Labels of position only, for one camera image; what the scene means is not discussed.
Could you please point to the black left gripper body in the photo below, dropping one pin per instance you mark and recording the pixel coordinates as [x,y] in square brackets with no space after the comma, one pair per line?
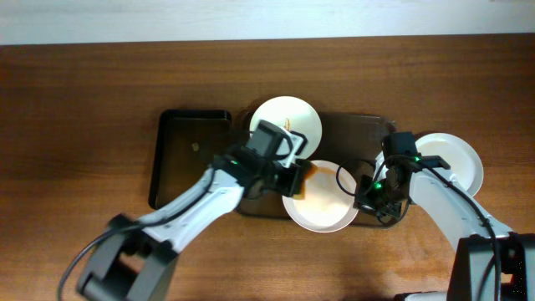
[290,180]

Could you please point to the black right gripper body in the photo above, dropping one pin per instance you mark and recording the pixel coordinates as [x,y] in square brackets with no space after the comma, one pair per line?
[377,206]

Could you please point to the pink plate with ketchup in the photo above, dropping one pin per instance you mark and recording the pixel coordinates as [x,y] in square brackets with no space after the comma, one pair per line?
[326,208]

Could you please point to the yellow sponge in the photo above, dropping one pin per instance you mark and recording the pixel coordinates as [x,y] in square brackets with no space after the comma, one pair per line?
[311,175]

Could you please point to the cream plate with ketchup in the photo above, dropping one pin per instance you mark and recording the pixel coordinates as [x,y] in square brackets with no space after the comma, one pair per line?
[293,114]

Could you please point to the white plate with ketchup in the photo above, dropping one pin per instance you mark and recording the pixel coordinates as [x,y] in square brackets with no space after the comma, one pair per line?
[464,161]

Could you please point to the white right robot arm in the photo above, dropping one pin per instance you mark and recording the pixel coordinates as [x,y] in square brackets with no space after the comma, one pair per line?
[492,261]

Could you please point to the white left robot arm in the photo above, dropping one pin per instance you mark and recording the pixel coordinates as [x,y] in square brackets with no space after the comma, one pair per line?
[136,260]

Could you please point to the small black tray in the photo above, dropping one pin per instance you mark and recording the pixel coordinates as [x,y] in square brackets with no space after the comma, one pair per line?
[187,141]

